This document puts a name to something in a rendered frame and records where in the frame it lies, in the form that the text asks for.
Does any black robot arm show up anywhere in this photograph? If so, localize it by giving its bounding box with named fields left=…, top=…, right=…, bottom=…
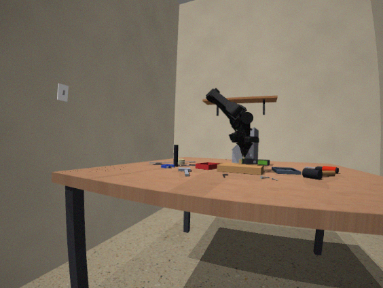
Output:
left=206, top=88, right=253, bottom=141

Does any light brown wooden board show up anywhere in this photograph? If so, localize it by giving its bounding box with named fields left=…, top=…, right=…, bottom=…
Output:
left=217, top=162, right=264, bottom=175

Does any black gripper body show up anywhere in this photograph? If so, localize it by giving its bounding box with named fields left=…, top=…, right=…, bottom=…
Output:
left=232, top=126, right=259, bottom=143

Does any red-handled screwdriver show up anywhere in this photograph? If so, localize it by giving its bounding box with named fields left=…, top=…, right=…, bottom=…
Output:
left=305, top=166, right=339, bottom=173

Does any black rubber mallet with wooden handle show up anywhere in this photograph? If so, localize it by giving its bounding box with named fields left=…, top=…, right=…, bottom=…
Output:
left=302, top=168, right=335, bottom=180

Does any red shallow tray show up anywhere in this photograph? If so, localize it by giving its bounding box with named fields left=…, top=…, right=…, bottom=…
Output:
left=196, top=162, right=220, bottom=170

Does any black cylinder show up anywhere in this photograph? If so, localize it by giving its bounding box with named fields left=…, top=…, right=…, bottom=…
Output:
left=174, top=145, right=179, bottom=166

